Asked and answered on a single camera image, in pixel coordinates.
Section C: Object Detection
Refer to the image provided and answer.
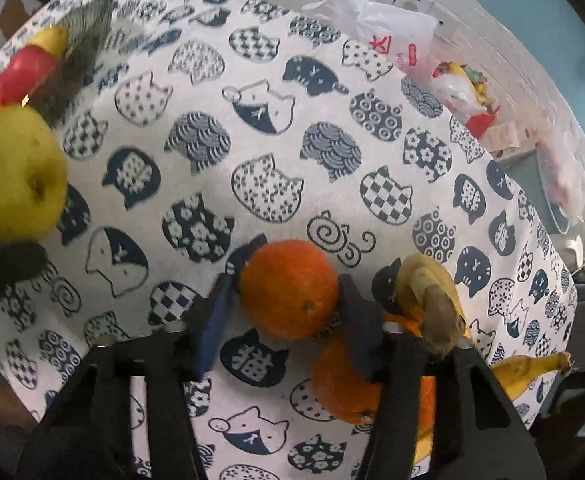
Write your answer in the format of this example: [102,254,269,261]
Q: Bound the yellow-green apple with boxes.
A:
[27,25,70,58]
[0,105,69,248]

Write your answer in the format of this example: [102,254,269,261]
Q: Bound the green patterned glass bowl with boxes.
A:
[0,0,118,126]

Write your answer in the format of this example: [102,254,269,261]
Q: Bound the large orange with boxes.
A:
[237,239,340,341]
[312,335,388,425]

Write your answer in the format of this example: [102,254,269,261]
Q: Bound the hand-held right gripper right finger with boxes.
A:
[339,275,543,480]

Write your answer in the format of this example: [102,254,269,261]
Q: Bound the flattened cardboard pieces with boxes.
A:
[482,120,540,158]

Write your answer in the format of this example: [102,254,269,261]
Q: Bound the yellow banana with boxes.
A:
[395,252,470,356]
[412,351,573,463]

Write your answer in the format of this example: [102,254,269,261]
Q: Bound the red white carton box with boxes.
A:
[432,60,500,138]

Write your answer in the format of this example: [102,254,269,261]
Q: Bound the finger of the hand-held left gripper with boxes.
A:
[0,242,48,303]

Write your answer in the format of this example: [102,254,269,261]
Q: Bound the cat-print tablecloth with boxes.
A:
[0,0,580,480]

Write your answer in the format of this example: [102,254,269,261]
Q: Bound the white plastic object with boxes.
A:
[562,235,585,269]

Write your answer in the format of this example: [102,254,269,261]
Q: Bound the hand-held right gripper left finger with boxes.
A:
[15,272,236,480]

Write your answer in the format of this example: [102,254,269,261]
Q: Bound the white plastic bag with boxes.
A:
[302,0,440,81]

